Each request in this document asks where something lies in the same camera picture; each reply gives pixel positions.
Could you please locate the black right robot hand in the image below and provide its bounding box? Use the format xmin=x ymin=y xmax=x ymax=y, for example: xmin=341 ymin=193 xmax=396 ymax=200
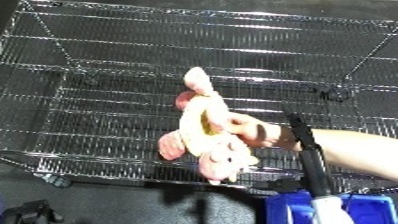
xmin=282 ymin=111 xmax=335 ymax=198

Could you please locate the person's hand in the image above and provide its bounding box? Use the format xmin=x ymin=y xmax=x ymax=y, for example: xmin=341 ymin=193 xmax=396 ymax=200
xmin=222 ymin=112 xmax=299 ymax=150

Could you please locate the pink and yellow soft toy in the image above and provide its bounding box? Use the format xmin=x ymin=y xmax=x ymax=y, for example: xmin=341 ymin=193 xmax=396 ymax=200
xmin=156 ymin=66 xmax=263 ymax=186

